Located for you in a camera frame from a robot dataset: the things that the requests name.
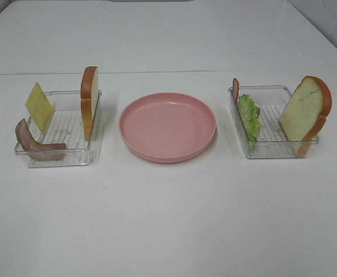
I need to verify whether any right clear plastic tray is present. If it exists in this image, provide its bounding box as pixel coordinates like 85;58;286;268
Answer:
229;85;319;159

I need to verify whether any upright bread slice left tray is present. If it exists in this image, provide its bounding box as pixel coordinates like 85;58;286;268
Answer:
80;66;99;140

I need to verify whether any yellow cheese slice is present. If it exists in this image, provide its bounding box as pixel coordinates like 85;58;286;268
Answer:
25;83;55;134

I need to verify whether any pink round plate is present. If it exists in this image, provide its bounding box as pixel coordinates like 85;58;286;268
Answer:
119;92;216;163

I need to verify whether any green lettuce leaf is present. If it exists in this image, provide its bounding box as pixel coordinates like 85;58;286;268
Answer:
237;94;261;151

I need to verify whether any pale pink bacon strip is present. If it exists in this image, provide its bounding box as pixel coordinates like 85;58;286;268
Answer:
15;118;66;162

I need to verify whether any reddish brown bacon strip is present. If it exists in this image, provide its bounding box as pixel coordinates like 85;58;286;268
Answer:
232;78;260;116

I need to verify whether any white bread slice brown crust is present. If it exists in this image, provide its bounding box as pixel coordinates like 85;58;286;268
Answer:
279;76;332;157

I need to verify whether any left clear plastic tray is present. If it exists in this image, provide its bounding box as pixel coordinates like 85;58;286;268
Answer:
14;91;104;168

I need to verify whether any clear plastic tray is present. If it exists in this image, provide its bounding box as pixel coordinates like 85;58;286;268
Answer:
229;85;319;159
14;91;104;168

